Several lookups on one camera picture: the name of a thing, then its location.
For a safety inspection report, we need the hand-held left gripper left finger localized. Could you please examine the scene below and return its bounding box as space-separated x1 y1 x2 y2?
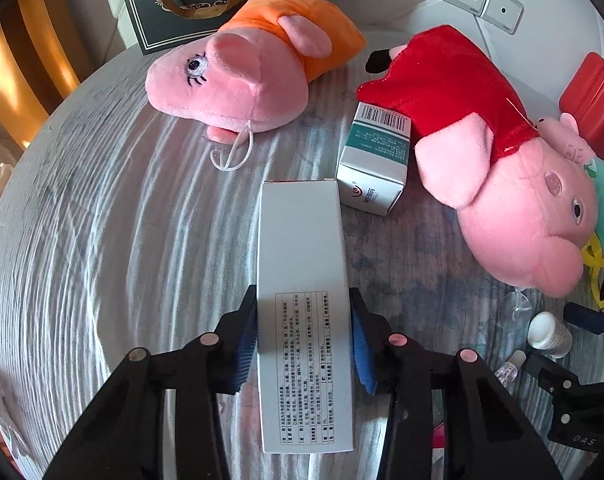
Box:
42 284 260 480

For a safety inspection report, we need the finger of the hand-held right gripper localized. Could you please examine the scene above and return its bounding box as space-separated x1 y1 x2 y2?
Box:
524 350 585 403
563 299 604 347

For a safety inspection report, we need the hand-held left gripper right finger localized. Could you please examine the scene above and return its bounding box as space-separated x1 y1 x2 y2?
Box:
349 287 565 480

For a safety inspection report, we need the small white pill bottle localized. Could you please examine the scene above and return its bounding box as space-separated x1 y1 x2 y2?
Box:
526 311 573 359

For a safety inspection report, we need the long white red carton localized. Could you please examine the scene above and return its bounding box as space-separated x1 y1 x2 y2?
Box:
257 179 355 455

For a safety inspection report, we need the pig plush orange dress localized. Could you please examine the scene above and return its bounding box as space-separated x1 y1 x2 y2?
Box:
147 0 367 171

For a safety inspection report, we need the small clear vial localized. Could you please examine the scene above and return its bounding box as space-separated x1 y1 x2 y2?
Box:
494 350 527 387

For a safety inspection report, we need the yellow plastic toy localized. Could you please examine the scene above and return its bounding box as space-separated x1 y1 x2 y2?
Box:
579 237 604 308

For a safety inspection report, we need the clear suction cup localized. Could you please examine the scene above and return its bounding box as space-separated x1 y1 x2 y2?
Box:
496 290 532 332

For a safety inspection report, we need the pig plush red dress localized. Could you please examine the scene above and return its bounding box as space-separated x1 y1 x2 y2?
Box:
357 25 598 298

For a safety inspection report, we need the small white teal carton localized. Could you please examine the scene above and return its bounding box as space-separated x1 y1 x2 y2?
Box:
336 102 413 217

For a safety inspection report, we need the red plastic carry case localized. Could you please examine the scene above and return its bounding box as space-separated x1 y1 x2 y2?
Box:
558 51 604 148

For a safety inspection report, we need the black gift box gold handle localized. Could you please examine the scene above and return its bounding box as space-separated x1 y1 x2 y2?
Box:
118 0 319 56

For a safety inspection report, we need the wooden door frame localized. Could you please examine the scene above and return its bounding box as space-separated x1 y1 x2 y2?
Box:
0 0 95 151

